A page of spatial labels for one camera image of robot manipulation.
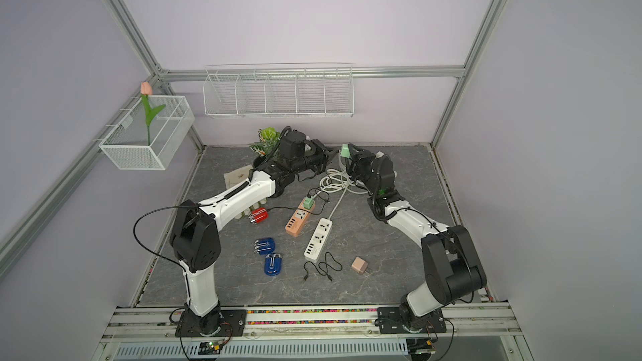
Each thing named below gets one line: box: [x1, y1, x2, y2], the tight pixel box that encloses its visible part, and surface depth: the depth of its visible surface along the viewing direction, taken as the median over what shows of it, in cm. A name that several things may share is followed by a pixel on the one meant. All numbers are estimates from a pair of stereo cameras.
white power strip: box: [304, 218, 333, 260], surface depth 90 cm
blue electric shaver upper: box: [253, 237, 276, 255], surface depth 88 cm
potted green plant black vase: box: [249, 126, 281, 168], surface depth 90 cm
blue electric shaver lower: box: [264, 253, 283, 277], surface depth 84 cm
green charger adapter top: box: [303, 195, 316, 210], surface depth 95 cm
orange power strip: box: [285, 198, 316, 238], surface depth 95 cm
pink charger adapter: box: [351, 255, 369, 275], surface depth 84 cm
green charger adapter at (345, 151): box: [340, 143, 351, 158], surface depth 82 cm
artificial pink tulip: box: [140, 81, 167, 146], surface depth 85 cm
